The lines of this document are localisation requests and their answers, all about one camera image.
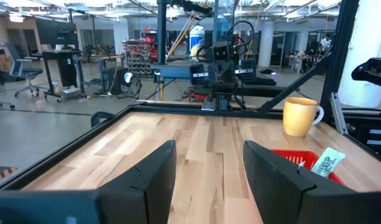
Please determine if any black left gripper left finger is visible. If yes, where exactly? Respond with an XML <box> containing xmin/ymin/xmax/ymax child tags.
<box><xmin>98</xmin><ymin>139</ymin><xmax>177</xmax><ymax>224</ymax></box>

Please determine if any wooden table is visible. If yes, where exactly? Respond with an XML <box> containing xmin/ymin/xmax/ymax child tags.
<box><xmin>285</xmin><ymin>54</ymin><xmax>313</xmax><ymax>75</ymax></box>

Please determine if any black clamp handle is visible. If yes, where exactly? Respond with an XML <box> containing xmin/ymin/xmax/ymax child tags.
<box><xmin>90</xmin><ymin>111</ymin><xmax>116</xmax><ymax>128</ymax></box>

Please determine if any black rolling desk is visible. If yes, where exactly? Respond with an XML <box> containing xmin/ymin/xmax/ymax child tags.
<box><xmin>36</xmin><ymin>18</ymin><xmax>85</xmax><ymax>103</ymax></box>

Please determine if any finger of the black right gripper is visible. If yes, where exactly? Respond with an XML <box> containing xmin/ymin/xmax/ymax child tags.
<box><xmin>223</xmin><ymin>62</ymin><xmax>234</xmax><ymax>91</ymax></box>
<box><xmin>212</xmin><ymin>62</ymin><xmax>223</xmax><ymax>91</ymax></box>

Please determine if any person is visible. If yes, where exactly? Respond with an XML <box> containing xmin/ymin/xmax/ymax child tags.
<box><xmin>320</xmin><ymin>32</ymin><xmax>333</xmax><ymax>52</ymax></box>

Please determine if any black equipment mount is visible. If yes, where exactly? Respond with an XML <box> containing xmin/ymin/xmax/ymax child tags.
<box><xmin>351</xmin><ymin>57</ymin><xmax>381</xmax><ymax>100</ymax></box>

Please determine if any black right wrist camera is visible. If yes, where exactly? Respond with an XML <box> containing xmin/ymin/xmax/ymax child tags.
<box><xmin>212</xmin><ymin>41</ymin><xmax>230</xmax><ymax>62</ymax></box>

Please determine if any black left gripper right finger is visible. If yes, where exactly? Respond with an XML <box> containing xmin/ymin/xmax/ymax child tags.
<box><xmin>242</xmin><ymin>140</ymin><xmax>358</xmax><ymax>224</ymax></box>

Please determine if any blue white water jug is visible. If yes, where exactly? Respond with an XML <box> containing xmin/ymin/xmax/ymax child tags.
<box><xmin>189</xmin><ymin>25</ymin><xmax>206</xmax><ymax>62</ymax></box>

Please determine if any black labelled drawer unit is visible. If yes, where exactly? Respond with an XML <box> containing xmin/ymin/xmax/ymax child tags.
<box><xmin>349</xmin><ymin>118</ymin><xmax>381</xmax><ymax>159</ymax></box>

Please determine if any shelf with red bins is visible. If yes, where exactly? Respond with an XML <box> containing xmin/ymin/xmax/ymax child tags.
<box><xmin>125</xmin><ymin>28</ymin><xmax>158</xmax><ymax>78</ymax></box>

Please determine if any silver aluminium bracket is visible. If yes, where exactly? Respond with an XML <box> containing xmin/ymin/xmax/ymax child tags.
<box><xmin>330</xmin><ymin>92</ymin><xmax>349</xmax><ymax>135</ymax></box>

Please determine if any red plastic slotted basket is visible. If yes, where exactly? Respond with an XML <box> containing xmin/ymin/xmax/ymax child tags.
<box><xmin>270</xmin><ymin>149</ymin><xmax>347</xmax><ymax>187</ymax></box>

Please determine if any black computer tower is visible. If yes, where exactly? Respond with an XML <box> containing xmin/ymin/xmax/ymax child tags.
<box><xmin>101</xmin><ymin>66</ymin><xmax>129</xmax><ymax>95</ymax></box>

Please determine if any hazard striped black floor mat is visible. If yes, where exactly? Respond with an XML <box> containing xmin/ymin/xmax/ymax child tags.
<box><xmin>0</xmin><ymin>166</ymin><xmax>17</xmax><ymax>185</ymax></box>

